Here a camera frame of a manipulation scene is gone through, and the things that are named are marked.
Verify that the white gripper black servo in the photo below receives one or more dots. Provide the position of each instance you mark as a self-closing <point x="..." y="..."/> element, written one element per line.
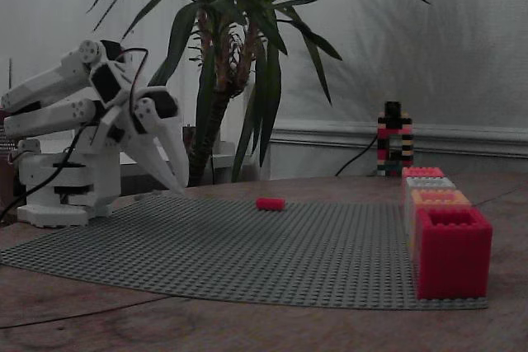
<point x="145" y="126"/>

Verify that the small red Lego brick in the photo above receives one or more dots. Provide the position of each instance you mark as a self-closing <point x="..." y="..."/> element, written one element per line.
<point x="270" y="204"/>

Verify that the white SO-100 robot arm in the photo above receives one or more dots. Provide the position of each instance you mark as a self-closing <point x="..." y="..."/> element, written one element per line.
<point x="53" y="80"/>

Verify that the grey Lego baseplate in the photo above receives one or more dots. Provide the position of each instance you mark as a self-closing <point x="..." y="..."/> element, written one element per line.
<point x="247" y="253"/>

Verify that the striped Lego tower stand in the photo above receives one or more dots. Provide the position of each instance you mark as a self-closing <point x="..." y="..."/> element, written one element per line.
<point x="385" y="142"/>

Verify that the grey lego box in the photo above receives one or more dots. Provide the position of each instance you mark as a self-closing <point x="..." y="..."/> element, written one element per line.
<point x="429" y="183"/>

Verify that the orange lego box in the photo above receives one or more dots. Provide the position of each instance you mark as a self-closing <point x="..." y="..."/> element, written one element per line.
<point x="439" y="199"/>

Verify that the large red lego box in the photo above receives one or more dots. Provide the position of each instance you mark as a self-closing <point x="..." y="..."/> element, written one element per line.
<point x="453" y="261"/>

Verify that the white low shelf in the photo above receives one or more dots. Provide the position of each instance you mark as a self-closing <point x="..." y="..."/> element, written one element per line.
<point x="222" y="154"/>

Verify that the green yucca plant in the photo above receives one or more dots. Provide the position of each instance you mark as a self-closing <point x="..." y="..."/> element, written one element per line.
<point x="218" y="80"/>

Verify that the thin dark upright rod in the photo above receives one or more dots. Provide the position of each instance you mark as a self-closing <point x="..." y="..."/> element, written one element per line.
<point x="10" y="76"/>

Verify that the small black camera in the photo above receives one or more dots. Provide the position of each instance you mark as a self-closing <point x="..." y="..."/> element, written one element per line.
<point x="393" y="108"/>

